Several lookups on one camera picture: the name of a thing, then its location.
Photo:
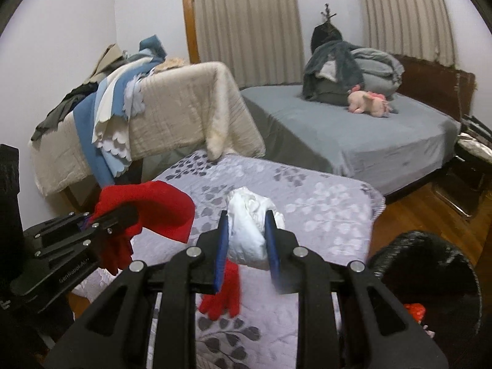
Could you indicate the wooden coat rack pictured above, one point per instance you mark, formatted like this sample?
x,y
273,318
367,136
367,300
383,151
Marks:
x,y
326,30

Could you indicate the dark grey fleece blanket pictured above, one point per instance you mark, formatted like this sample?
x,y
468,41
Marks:
x,y
334,69

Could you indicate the beige quilted blanket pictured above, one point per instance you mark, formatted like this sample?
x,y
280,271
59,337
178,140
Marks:
x,y
184,103

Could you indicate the pink plush toy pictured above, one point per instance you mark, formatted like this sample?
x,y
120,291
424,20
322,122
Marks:
x,y
369,103

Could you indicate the stack of grey pillows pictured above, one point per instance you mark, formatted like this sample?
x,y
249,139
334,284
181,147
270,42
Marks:
x,y
378,69

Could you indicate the dark grey clothing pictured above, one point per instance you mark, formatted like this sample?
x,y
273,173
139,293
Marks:
x,y
61,111

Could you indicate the wide beige curtain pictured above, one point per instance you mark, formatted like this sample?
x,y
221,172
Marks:
x,y
246,27

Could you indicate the blue and white scalloped cloth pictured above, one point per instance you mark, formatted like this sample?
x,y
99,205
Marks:
x,y
111,123

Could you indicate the black metal chair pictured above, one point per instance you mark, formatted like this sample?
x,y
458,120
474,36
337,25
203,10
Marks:
x,y
461,184

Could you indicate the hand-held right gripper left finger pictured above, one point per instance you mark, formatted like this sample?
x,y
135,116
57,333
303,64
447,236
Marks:
x,y
221,253

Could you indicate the grey floral quilt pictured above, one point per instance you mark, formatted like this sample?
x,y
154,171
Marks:
x,y
307,215

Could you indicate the grey bed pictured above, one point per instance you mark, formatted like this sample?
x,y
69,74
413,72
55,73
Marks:
x,y
346,134

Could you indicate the dark wooden headboard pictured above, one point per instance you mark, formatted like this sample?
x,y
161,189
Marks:
x,y
434,84

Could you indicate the red wrapper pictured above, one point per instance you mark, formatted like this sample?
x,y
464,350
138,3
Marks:
x,y
415,311

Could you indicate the red knit glove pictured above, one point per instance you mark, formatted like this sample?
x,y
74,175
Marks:
x,y
161,207
225,296

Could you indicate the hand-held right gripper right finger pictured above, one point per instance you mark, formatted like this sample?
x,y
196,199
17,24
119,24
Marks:
x,y
271,250

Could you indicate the wooden door frame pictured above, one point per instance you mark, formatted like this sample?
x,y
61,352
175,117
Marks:
x,y
190,19

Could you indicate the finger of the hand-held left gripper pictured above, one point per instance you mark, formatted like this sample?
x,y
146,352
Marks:
x,y
57,226
115,219

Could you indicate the teal folded cloth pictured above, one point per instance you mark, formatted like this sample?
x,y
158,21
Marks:
x,y
152,48

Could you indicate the bin with black bag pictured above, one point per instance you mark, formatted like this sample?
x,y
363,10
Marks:
x,y
453,261

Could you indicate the silver seat cushion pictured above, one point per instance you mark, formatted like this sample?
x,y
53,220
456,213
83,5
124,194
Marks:
x,y
474,144

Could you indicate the narrow beige curtain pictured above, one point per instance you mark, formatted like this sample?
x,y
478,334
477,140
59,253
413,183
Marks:
x,y
407,15

